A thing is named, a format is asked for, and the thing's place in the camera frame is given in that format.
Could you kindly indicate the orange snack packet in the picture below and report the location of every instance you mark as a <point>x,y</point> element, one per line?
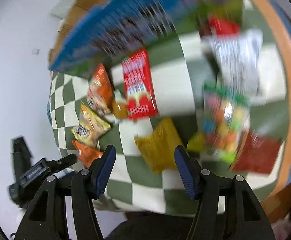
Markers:
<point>86,154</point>

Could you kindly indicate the white green snack bag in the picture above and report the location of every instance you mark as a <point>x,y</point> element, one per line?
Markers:
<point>237,57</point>

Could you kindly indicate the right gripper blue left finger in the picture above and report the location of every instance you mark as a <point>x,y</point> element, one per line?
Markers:
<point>45,217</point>

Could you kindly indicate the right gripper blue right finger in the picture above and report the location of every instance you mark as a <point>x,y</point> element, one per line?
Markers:
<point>227,208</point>

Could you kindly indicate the small red snack packet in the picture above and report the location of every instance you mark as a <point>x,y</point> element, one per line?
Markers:
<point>219,26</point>

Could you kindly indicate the wall socket left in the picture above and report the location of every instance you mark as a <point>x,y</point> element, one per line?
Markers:
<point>35,51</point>

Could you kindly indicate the green white checkered mat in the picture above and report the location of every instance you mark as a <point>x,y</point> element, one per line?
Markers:
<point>179,68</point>

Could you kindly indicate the pale yellow puff bag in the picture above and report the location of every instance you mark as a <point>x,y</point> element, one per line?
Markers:
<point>90,127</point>

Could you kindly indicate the red spicy strip packet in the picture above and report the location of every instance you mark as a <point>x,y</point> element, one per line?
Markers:
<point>139,91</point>

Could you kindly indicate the yellow snack bag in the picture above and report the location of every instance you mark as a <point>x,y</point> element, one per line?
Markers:
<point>158,148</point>

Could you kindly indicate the colorful candy ball bag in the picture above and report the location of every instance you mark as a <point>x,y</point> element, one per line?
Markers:
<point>224,114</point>

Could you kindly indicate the orange panda snack bag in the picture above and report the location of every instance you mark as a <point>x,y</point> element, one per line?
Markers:
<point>100,92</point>

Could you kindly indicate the dark red snack packet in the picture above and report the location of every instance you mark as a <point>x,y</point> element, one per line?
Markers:
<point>256,153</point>

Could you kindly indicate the cardboard milk box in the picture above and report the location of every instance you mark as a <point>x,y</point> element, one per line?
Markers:
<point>105,31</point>

